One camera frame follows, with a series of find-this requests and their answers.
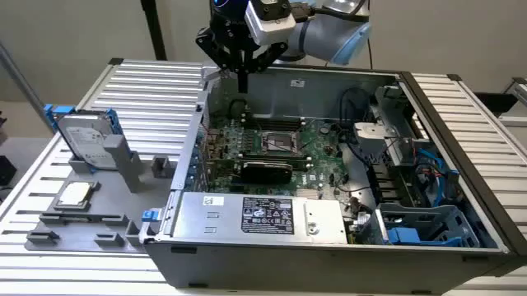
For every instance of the grey metal bar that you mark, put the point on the grey metal bar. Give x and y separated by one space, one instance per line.
24 89

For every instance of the black graphics card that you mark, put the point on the black graphics card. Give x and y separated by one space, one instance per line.
266 172

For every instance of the blue case latch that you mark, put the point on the blue case latch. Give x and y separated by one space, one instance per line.
150 215

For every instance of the small silver heatsink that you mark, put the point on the small silver heatsink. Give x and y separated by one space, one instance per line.
308 194

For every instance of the silver power supply unit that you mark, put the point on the silver power supply unit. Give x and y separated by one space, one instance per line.
230 216

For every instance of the blue disk carrier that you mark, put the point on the blue disk carrier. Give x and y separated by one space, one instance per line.
402 236

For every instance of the black box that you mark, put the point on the black box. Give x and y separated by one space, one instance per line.
5 171

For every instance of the black table corner cap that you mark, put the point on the black table corner cap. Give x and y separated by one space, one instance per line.
116 61
455 77

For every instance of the green RAM stick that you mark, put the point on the green RAM stick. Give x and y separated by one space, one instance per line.
81 217

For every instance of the green motherboard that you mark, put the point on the green motherboard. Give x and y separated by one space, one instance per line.
324 160

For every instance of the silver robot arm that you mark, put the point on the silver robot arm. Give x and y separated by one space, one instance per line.
324 40

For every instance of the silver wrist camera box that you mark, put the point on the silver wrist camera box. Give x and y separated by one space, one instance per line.
271 21

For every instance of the grey disk bay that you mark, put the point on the grey disk bay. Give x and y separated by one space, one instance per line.
432 216

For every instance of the open black PC case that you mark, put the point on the open black PC case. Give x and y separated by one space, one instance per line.
330 265

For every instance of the grey parts rack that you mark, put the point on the grey parts rack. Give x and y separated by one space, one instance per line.
111 203

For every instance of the CPU socket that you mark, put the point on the CPU socket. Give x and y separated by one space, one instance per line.
280 142

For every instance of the silver CPU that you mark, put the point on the silver CPU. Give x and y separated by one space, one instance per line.
76 193

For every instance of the silver metal bracket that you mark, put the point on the silver metal bracket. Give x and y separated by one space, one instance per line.
376 131

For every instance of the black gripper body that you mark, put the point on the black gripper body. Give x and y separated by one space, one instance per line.
236 37

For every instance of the black pole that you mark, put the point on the black pole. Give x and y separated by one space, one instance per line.
154 31

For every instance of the grey metal drive cage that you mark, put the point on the grey metal drive cage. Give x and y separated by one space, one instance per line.
395 108

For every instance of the hard disk with blue bracket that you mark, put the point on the hard disk with blue bracket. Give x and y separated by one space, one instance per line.
84 138

